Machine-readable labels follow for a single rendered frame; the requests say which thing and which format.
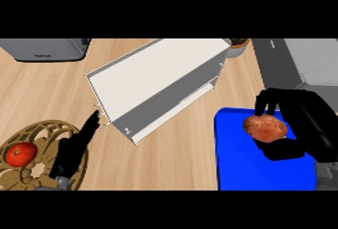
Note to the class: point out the potted plant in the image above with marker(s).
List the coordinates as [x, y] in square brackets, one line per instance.
[238, 46]

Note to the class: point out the grey appliance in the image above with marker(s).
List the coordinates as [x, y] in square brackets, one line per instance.
[303, 65]

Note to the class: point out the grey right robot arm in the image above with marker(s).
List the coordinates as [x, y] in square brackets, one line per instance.
[327, 176]

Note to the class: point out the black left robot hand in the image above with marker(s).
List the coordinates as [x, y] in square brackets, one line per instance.
[73, 149]

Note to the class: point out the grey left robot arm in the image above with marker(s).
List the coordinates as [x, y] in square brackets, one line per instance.
[57, 183]

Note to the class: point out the gold openwork trivet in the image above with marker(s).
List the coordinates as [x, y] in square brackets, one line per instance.
[40, 170]

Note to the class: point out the blue tray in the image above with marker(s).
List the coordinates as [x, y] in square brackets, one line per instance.
[247, 167]

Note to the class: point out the brown sweet potato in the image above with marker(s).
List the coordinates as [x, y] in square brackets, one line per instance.
[265, 128]

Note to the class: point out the red tomato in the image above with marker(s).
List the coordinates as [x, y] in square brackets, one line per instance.
[21, 154]

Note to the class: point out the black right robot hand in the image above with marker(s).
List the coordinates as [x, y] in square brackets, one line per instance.
[308, 125]

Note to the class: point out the white tiered shelf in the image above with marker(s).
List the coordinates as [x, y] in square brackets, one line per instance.
[154, 86]

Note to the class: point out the grey toaster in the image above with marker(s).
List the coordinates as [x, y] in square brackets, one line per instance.
[43, 49]

